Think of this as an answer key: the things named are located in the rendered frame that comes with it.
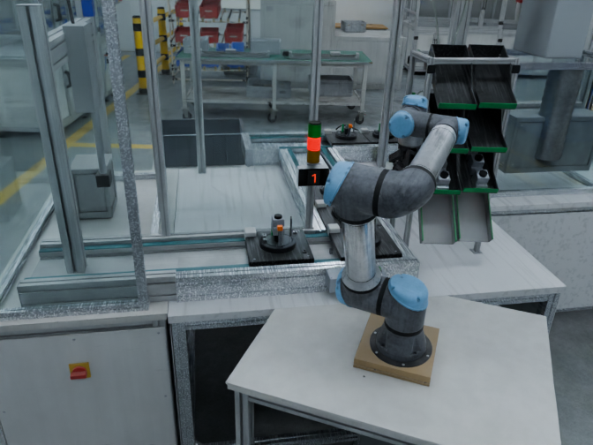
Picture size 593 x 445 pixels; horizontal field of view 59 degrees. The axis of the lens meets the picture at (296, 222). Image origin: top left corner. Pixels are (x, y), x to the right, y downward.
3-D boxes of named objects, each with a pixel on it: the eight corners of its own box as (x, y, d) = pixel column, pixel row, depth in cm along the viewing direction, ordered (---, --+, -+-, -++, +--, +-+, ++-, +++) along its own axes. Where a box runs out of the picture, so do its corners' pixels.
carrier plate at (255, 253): (314, 262, 195) (314, 258, 194) (249, 267, 191) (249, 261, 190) (302, 233, 216) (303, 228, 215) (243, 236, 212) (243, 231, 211)
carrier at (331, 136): (370, 145, 323) (371, 125, 317) (331, 146, 319) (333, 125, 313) (358, 133, 344) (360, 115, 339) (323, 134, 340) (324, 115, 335)
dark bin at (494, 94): (514, 109, 185) (522, 92, 179) (477, 108, 184) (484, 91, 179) (497, 62, 202) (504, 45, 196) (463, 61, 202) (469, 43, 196)
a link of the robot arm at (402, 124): (426, 116, 148) (435, 109, 157) (387, 111, 152) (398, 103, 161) (422, 144, 151) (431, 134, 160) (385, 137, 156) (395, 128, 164)
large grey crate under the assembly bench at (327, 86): (352, 97, 725) (354, 81, 715) (308, 95, 724) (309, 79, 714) (349, 90, 762) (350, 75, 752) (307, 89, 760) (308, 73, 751)
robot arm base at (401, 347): (422, 367, 154) (426, 342, 149) (371, 355, 158) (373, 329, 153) (428, 335, 166) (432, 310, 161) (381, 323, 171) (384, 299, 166)
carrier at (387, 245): (401, 258, 200) (406, 229, 195) (340, 261, 196) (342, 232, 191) (382, 229, 222) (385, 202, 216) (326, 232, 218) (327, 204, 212)
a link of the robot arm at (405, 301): (418, 338, 150) (424, 300, 144) (373, 324, 156) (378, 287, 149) (429, 314, 160) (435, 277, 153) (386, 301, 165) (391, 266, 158)
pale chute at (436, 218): (453, 245, 204) (456, 241, 199) (419, 243, 203) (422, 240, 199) (448, 177, 213) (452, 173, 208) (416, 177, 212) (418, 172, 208)
